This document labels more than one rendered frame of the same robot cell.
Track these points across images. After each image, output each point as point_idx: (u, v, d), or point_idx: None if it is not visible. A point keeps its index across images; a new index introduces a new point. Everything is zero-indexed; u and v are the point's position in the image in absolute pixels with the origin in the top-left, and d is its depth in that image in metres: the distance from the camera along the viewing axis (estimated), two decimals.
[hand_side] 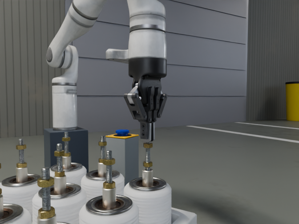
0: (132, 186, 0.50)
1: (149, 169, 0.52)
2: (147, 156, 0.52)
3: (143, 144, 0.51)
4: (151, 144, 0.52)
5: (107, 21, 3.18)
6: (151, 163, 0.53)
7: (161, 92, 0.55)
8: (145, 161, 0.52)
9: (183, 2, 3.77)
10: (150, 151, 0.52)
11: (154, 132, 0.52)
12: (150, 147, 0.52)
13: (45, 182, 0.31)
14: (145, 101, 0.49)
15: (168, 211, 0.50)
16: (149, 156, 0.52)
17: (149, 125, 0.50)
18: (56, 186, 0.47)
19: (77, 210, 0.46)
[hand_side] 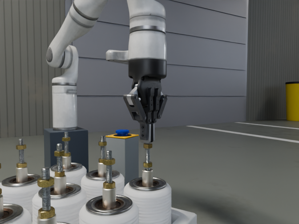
0: (132, 186, 0.50)
1: (148, 168, 0.52)
2: (145, 158, 0.52)
3: (150, 145, 0.51)
4: (144, 144, 0.52)
5: (107, 21, 3.18)
6: (143, 163, 0.52)
7: (161, 93, 0.55)
8: (145, 163, 0.51)
9: (183, 2, 3.77)
10: (147, 151, 0.52)
11: (154, 133, 0.52)
12: None
13: (45, 182, 0.31)
14: (145, 102, 0.49)
15: (168, 211, 0.50)
16: (145, 156, 0.52)
17: (148, 126, 0.50)
18: (56, 186, 0.47)
19: (77, 210, 0.46)
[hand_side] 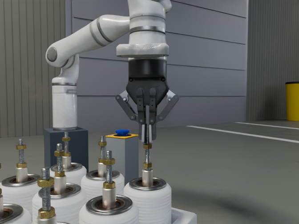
0: (132, 186, 0.50)
1: (145, 169, 0.52)
2: (149, 158, 0.52)
3: (149, 144, 0.53)
4: (146, 146, 0.51)
5: None
6: (147, 166, 0.51)
7: (124, 93, 0.52)
8: (151, 162, 0.52)
9: (183, 2, 3.77)
10: (145, 152, 0.52)
11: None
12: (145, 149, 0.52)
13: (45, 182, 0.31)
14: (159, 102, 0.52)
15: (168, 211, 0.50)
16: (147, 158, 0.51)
17: (152, 125, 0.52)
18: (56, 186, 0.47)
19: (77, 210, 0.46)
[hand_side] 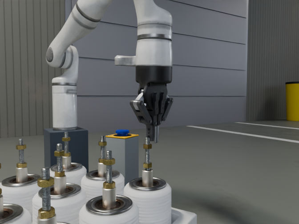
0: (132, 186, 0.50)
1: (145, 169, 0.52)
2: (149, 158, 0.52)
3: (149, 144, 0.52)
4: (146, 146, 0.51)
5: (107, 21, 3.18)
6: (147, 166, 0.51)
7: (167, 96, 0.57)
8: (151, 162, 0.52)
9: (183, 2, 3.77)
10: (145, 152, 0.52)
11: (158, 135, 0.55)
12: (145, 149, 0.51)
13: (45, 182, 0.31)
14: (150, 106, 0.52)
15: (168, 211, 0.50)
16: (147, 158, 0.51)
17: (154, 128, 0.53)
18: (56, 186, 0.47)
19: (77, 210, 0.46)
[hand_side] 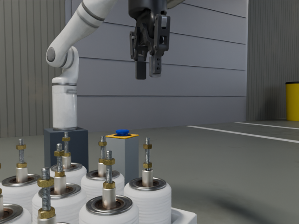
0: (132, 186, 0.50)
1: (145, 169, 0.52)
2: (149, 158, 0.52)
3: (149, 144, 0.52)
4: (146, 146, 0.51)
5: (107, 21, 3.18)
6: (147, 166, 0.51)
7: (157, 18, 0.46)
8: (151, 162, 0.52)
9: (183, 2, 3.77)
10: (145, 152, 0.52)
11: (150, 67, 0.47)
12: (145, 149, 0.51)
13: (45, 182, 0.31)
14: (138, 42, 0.52)
15: (168, 211, 0.50)
16: (147, 158, 0.51)
17: (135, 63, 0.54)
18: (56, 186, 0.47)
19: (77, 210, 0.46)
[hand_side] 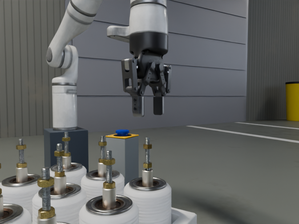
0: (132, 186, 0.50)
1: (145, 169, 0.52)
2: (149, 158, 0.52)
3: (149, 144, 0.52)
4: (146, 146, 0.51)
5: (107, 21, 3.18)
6: (147, 166, 0.51)
7: (164, 66, 0.54)
8: (151, 162, 0.52)
9: (183, 2, 3.77)
10: (145, 152, 0.52)
11: (163, 106, 0.53)
12: (145, 149, 0.51)
13: (45, 182, 0.31)
14: (146, 76, 0.48)
15: (168, 211, 0.50)
16: (147, 158, 0.51)
17: (141, 98, 0.47)
18: (56, 186, 0.47)
19: (77, 210, 0.46)
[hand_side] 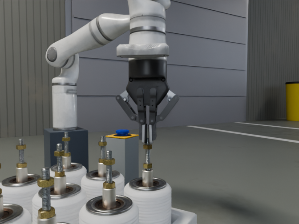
0: (132, 186, 0.50)
1: (148, 170, 0.52)
2: (147, 158, 0.52)
3: (143, 145, 0.52)
4: (151, 146, 0.52)
5: None
6: (151, 164, 0.52)
7: (124, 93, 0.52)
8: None
9: (183, 2, 3.77)
10: (149, 153, 0.52)
11: None
12: (149, 149, 0.52)
13: (45, 182, 0.31)
14: (159, 102, 0.52)
15: (168, 211, 0.50)
16: (150, 158, 0.52)
17: (152, 125, 0.52)
18: (56, 186, 0.47)
19: (77, 210, 0.46)
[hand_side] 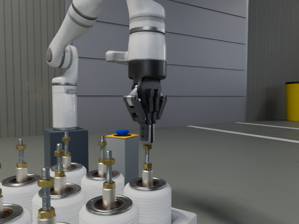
0: (132, 186, 0.50)
1: (148, 170, 0.52)
2: (147, 158, 0.52)
3: (143, 145, 0.52)
4: (151, 146, 0.52)
5: (107, 21, 3.18)
6: (151, 164, 0.52)
7: (161, 94, 0.55)
8: None
9: (183, 2, 3.77)
10: (149, 153, 0.51)
11: (154, 134, 0.52)
12: (149, 149, 0.52)
13: (45, 182, 0.31)
14: (145, 102, 0.49)
15: (168, 211, 0.50)
16: (149, 158, 0.52)
17: (148, 126, 0.50)
18: (56, 186, 0.47)
19: (77, 210, 0.46)
